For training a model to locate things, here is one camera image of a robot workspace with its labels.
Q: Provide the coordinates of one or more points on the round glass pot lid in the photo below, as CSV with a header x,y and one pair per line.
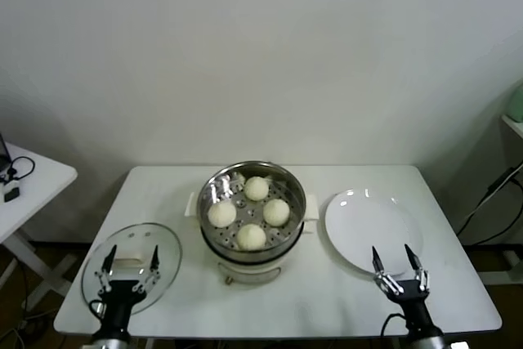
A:
x,y
130,238

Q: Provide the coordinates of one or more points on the white shelf board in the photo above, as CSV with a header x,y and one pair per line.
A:
x,y
514,124

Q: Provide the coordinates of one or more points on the white power strip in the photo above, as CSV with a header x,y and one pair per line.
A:
x,y
511,258

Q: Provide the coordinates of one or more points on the white round plate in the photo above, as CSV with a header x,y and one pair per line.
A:
x,y
359,230

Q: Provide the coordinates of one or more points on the white furniture foot bar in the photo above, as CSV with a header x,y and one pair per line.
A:
x,y
500,277

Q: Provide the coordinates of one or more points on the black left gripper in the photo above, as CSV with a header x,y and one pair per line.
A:
x,y
122,304

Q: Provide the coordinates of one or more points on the small white folding table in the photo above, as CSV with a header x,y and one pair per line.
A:
x,y
41,185

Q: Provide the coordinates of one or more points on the white steamed baozi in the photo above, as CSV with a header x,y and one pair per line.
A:
x,y
276,212
251,237
256,189
222,214

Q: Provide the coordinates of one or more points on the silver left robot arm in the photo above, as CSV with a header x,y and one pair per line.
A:
x,y
111,341

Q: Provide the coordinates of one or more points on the white electric cooker pot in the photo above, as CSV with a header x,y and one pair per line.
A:
x,y
245,273

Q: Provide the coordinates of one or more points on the small black box device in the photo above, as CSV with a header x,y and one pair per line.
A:
x,y
11,195

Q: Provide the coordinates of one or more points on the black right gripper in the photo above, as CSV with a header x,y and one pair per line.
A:
x,y
412,304

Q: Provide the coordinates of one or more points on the stainless steel steamer basket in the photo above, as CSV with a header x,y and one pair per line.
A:
x,y
216,185

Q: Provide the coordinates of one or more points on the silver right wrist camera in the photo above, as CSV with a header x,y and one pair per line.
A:
x,y
457,345

